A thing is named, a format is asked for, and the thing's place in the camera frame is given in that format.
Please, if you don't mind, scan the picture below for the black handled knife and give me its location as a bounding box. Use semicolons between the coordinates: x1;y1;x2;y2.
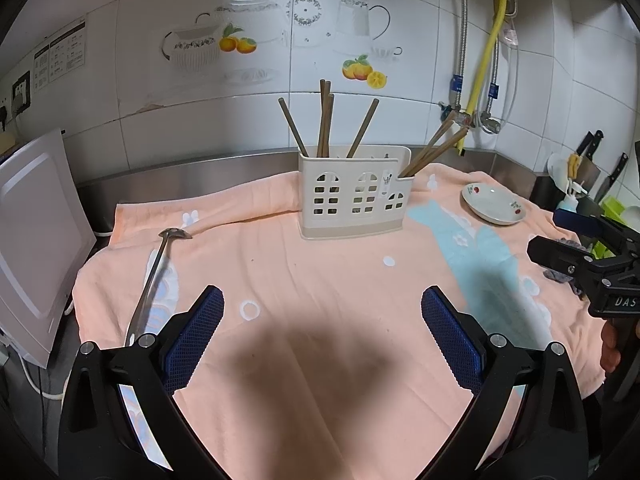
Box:
595;152;629;201

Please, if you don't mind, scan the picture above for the yellow gas hose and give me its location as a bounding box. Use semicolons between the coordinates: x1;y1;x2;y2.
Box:
457;0;510;157

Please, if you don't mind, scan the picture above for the green plastic dish rack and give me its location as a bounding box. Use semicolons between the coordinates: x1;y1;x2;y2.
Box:
590;197;640;261

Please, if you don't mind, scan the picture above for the person's right hand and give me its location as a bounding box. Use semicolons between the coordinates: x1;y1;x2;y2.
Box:
600;319;622;374

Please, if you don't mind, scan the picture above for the grey cloth rag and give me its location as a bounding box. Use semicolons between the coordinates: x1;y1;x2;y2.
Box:
542;236;588;301

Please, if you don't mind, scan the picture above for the white dish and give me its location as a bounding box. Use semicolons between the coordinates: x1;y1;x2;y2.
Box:
546;152;571;193

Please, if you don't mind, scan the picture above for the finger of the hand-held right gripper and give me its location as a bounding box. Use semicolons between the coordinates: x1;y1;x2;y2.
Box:
552;208;640;257
526;236;597;282

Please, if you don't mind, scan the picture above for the white power cable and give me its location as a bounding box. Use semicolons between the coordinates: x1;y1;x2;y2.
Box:
22;355;68;402

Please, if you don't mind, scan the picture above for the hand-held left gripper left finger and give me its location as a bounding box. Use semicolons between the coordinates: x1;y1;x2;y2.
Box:
57;285;231;480

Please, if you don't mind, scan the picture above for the printed wall notice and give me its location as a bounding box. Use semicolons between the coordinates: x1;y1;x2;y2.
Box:
32;20;87;92

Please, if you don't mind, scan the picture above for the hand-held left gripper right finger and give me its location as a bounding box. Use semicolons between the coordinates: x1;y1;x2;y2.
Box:
421;285;586;480

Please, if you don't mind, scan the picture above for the peach printed towel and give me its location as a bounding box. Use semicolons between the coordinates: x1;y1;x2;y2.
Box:
72;162;608;480

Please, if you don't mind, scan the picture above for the small white printed plate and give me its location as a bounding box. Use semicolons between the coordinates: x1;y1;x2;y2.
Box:
461;182;531;226

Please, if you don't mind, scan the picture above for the cream plastic utensil holder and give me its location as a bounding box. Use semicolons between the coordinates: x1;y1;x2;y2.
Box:
298;145;413;241

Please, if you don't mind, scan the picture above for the black wall socket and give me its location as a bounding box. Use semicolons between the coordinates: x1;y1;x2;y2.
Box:
11;71;32;116

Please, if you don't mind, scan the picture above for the white thin tube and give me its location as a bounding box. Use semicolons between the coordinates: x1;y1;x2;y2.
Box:
500;15;523;128

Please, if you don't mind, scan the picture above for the white microwave oven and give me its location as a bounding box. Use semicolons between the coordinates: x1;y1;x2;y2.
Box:
0;128;97;368

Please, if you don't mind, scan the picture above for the blue soap pump bottle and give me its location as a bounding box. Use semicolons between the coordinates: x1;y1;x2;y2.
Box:
557;180;588;213

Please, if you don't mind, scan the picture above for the metal ladle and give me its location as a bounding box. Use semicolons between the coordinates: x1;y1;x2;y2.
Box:
125;227;193;347

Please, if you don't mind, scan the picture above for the metal flexible hose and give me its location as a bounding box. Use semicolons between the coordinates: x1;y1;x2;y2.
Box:
487;0;518;121
452;0;471;108

